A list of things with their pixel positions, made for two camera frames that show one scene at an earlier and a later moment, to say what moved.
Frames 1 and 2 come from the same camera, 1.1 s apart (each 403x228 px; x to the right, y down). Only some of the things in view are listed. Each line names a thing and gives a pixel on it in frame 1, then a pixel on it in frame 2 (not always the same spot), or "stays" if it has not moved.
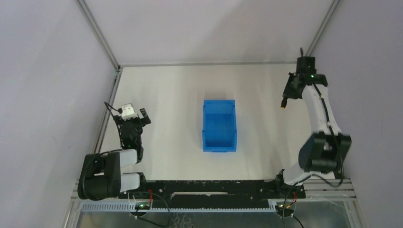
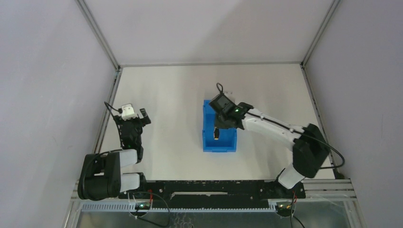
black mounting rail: x=169 y=194 stays
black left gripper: x=135 y=120 stays
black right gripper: x=290 y=87 -> x=221 y=121
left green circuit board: x=142 y=206 stays
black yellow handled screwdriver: x=283 y=102 -> x=216 y=133
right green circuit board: x=288 y=210 stays
